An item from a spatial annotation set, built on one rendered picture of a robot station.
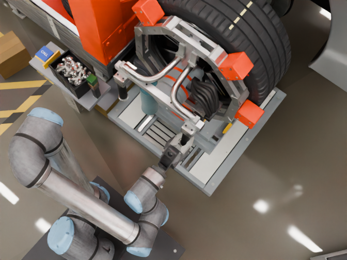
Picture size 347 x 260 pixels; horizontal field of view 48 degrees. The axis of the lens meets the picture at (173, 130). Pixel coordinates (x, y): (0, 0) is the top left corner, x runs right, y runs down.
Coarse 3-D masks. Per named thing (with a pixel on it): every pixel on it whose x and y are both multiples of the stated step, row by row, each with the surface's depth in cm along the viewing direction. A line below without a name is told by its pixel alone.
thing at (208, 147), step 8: (160, 112) 235; (168, 120) 234; (176, 120) 236; (176, 128) 237; (224, 128) 236; (216, 136) 232; (200, 144) 231; (208, 144) 232; (216, 144) 230; (208, 152) 233
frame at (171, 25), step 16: (144, 32) 159; (160, 32) 150; (176, 32) 143; (192, 32) 144; (144, 48) 175; (192, 48) 144; (208, 48) 145; (144, 64) 186; (160, 64) 187; (224, 80) 147; (240, 80) 150; (192, 96) 190; (240, 96) 151; (224, 112) 180
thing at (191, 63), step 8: (192, 56) 147; (192, 64) 151; (184, 72) 150; (176, 80) 149; (176, 88) 148; (176, 96) 147; (176, 104) 146; (184, 112) 145; (192, 112) 145; (192, 120) 145
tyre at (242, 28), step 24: (168, 0) 147; (192, 0) 142; (216, 0) 142; (240, 0) 143; (264, 0) 145; (216, 24) 139; (240, 24) 141; (264, 24) 145; (240, 48) 141; (264, 48) 147; (288, 48) 155; (264, 72) 149; (264, 96) 159
